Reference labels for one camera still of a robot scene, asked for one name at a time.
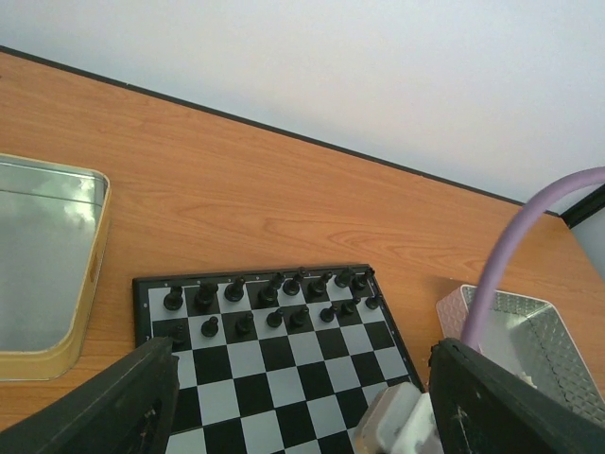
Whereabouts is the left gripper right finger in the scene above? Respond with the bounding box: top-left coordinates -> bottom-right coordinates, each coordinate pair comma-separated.
428,338 -> 604,453

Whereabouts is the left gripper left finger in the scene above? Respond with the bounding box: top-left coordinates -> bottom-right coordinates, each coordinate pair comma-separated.
1,338 -> 179,453

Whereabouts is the pink tin with white pieces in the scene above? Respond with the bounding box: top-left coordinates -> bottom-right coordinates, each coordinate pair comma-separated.
434,283 -> 605,427

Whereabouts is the black chess piece set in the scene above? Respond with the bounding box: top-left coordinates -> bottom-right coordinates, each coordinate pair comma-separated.
146,266 -> 385,351

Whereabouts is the black and silver chessboard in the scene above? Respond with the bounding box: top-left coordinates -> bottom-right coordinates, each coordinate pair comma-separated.
132,271 -> 420,453

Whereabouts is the empty silver metal tin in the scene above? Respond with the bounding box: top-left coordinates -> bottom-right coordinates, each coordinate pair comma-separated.
1,154 -> 111,382

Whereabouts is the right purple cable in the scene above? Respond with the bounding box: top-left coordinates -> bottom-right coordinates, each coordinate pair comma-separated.
460,166 -> 605,354

